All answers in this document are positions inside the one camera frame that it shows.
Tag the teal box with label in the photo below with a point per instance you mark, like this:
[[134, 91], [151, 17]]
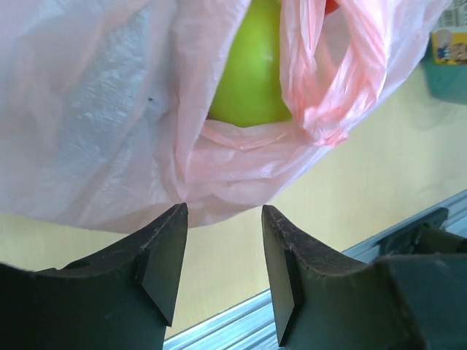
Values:
[[445, 65]]

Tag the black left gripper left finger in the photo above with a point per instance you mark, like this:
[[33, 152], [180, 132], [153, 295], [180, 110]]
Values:
[[121, 297]]

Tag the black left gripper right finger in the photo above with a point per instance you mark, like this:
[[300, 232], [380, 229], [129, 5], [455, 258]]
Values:
[[323, 299]]

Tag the light green apple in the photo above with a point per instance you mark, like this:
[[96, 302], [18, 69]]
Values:
[[249, 92]]

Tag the pink plastic bag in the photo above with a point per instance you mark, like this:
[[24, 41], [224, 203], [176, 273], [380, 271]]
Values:
[[105, 104]]

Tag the red fruit in bag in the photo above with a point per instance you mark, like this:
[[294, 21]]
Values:
[[330, 6]]

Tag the aluminium table rail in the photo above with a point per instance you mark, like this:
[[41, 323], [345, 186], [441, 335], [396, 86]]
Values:
[[404, 288]]

